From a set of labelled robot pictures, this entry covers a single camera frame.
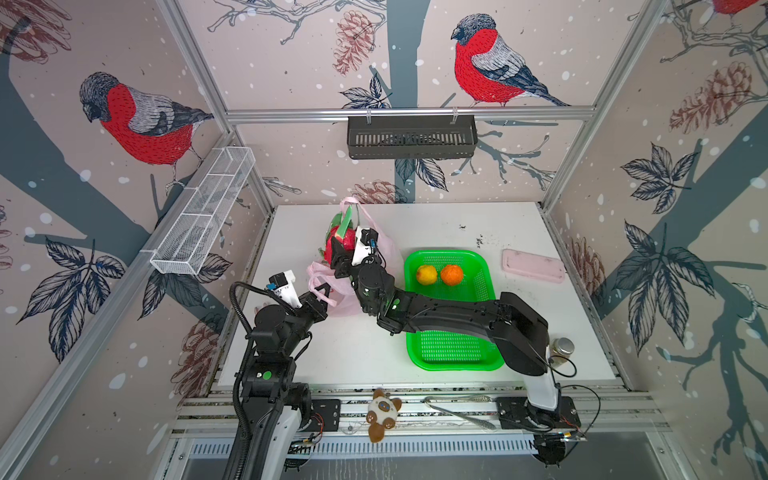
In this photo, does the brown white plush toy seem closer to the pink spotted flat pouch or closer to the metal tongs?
the metal tongs

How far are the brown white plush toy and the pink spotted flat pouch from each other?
58 centimetres

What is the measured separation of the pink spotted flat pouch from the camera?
3.29ft

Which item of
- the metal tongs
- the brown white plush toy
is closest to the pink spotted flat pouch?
the metal tongs

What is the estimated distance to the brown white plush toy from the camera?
2.36ft
